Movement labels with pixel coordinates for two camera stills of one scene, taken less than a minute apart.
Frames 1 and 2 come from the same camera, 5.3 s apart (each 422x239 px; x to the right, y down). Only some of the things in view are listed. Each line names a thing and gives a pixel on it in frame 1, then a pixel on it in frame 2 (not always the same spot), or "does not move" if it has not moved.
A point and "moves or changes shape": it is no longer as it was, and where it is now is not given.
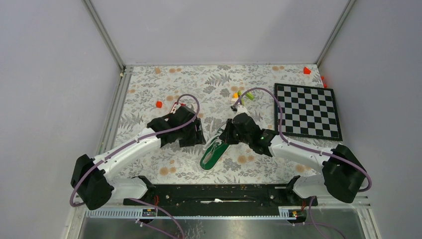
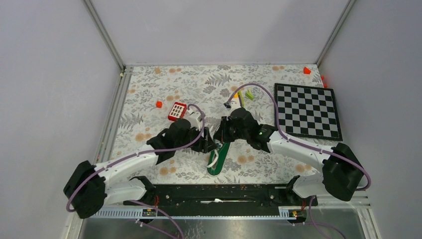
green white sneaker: (215, 152) moves or changes shape
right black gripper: (227, 134) does not move
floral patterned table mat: (150, 93) does not move
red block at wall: (325, 85) does not move
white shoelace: (218, 141) moves or changes shape
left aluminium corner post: (103, 29) does not move
